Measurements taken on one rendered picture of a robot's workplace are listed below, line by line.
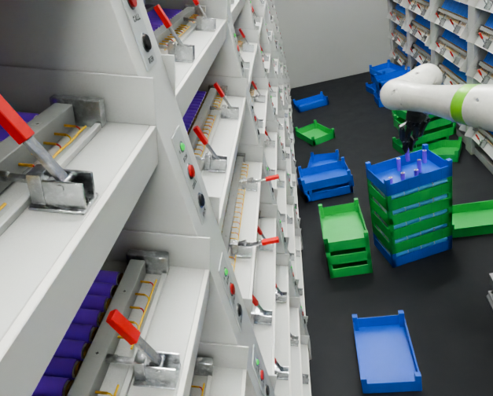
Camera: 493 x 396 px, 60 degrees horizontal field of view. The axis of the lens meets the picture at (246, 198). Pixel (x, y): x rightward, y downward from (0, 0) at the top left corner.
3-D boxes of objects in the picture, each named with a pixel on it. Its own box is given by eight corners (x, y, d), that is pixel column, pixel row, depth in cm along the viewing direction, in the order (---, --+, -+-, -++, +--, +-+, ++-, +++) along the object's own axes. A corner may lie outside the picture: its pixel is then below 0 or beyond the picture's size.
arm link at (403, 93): (483, 113, 125) (479, 77, 120) (453, 130, 123) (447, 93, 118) (402, 100, 157) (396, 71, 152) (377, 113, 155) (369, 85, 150)
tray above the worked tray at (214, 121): (244, 112, 116) (248, 61, 109) (218, 250, 65) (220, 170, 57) (171, 106, 117) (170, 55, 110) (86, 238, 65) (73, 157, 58)
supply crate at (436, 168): (426, 158, 199) (425, 143, 195) (452, 176, 181) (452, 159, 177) (366, 177, 197) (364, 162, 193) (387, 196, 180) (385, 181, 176)
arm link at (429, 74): (453, 68, 145) (430, 53, 151) (423, 83, 142) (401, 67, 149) (443, 99, 156) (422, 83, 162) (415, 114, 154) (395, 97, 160)
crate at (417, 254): (428, 226, 219) (428, 214, 215) (452, 248, 201) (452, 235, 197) (373, 244, 217) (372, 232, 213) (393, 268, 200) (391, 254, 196)
